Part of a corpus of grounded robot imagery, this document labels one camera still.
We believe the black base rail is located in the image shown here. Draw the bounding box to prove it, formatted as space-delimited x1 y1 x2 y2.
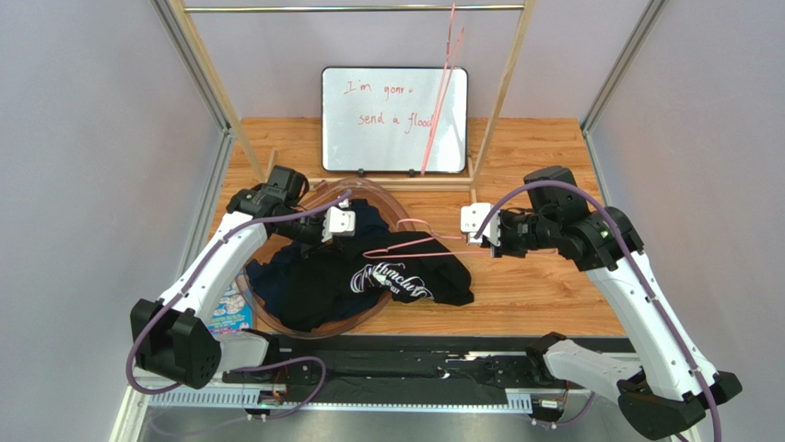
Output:
220 333 639 407

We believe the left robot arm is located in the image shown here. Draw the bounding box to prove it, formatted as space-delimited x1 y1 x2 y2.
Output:
125 166 355 395

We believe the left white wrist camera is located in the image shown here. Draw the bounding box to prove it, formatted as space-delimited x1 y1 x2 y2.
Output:
322 200 357 242

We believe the whiteboard with red writing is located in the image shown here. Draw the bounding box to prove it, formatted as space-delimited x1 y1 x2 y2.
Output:
321 66 469 174

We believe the transparent brown plastic basin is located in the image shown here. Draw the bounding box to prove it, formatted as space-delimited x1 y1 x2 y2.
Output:
240 179 408 340

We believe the wooden clothes rack frame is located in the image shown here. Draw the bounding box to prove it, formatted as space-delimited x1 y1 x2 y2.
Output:
166 0 538 206

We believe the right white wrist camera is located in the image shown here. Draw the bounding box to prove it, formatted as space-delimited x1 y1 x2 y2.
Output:
460 203 500 246

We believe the aluminium frame post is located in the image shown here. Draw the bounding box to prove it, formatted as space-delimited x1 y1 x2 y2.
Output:
150 0 234 137
580 0 669 136

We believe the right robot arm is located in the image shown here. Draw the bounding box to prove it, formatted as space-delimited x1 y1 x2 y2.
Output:
472 166 743 440

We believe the black floral t-shirt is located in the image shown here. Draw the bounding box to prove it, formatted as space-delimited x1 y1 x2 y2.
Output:
279 231 475 331

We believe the metal hanging rod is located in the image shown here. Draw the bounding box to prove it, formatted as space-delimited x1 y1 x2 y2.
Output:
183 5 526 14

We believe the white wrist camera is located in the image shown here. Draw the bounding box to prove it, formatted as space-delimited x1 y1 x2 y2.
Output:
322 200 357 242
460 203 500 246

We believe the left aluminium frame post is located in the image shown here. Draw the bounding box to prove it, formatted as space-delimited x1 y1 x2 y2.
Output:
150 0 234 137

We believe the blue illustrated booklet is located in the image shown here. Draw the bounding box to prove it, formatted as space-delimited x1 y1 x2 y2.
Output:
208 282 253 335

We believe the right aluminium frame post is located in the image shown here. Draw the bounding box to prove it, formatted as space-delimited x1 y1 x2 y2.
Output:
580 0 669 136

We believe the pink wire hanger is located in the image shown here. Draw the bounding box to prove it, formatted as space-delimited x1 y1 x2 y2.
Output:
362 218 486 260
419 3 464 177

